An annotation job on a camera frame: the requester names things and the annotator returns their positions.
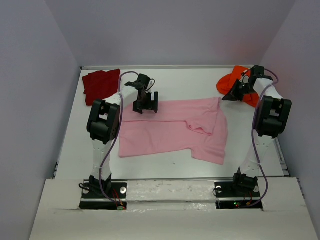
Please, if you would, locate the pink t shirt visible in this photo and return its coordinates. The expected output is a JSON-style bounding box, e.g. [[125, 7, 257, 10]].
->
[[118, 97, 228, 165]]

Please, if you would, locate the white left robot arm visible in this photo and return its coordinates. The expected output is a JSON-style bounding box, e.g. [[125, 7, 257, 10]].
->
[[86, 74, 159, 189]]

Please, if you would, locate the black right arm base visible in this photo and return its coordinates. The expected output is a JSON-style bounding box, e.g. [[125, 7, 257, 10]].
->
[[212, 172, 263, 210]]

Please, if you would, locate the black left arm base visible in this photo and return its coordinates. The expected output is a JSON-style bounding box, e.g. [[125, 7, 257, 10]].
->
[[78, 176, 128, 211]]

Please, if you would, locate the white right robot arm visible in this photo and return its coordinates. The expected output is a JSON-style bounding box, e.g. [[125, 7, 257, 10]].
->
[[222, 65, 292, 179]]

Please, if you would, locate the orange t shirt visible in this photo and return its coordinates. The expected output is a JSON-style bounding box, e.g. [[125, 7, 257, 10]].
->
[[216, 65, 259, 108]]

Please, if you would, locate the dark red folded t shirt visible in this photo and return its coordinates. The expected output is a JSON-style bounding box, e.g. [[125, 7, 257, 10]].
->
[[82, 69, 121, 106]]

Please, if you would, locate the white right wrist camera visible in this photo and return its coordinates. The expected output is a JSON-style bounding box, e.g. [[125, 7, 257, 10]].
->
[[240, 70, 250, 85]]

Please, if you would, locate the aluminium table front rail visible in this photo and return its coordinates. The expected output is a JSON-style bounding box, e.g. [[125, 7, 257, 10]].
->
[[109, 176, 291, 182]]

